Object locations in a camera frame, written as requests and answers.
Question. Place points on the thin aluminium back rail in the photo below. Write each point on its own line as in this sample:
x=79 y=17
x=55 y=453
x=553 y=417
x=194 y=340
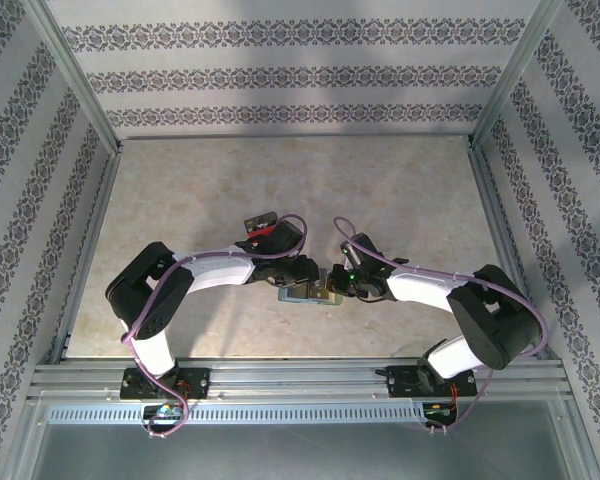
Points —
x=300 y=135

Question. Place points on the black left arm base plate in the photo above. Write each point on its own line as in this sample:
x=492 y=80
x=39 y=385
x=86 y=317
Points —
x=195 y=382

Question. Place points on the small electronics board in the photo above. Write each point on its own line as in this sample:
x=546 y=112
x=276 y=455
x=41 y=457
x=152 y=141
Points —
x=164 y=411
x=437 y=411

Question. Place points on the red card in stand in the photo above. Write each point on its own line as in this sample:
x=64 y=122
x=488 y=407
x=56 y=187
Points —
x=259 y=231

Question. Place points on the clear acrylic card stand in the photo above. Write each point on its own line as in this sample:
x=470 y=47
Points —
x=262 y=225

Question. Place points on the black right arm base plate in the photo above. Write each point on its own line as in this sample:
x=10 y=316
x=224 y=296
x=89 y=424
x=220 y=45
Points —
x=400 y=382

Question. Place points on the aluminium side rail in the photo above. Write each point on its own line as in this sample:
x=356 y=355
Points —
x=87 y=250
x=511 y=250

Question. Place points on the aluminium frame post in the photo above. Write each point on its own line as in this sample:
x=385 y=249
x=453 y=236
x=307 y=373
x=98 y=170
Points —
x=77 y=75
x=519 y=75

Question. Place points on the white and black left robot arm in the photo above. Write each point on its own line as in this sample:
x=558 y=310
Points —
x=210 y=272

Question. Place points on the aluminium frame rail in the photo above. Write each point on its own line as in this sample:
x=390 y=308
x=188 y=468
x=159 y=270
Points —
x=300 y=375

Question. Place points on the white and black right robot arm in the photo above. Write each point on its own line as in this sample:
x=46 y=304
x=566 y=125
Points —
x=420 y=287

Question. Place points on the grey metal panel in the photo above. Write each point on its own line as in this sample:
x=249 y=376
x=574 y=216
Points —
x=300 y=455

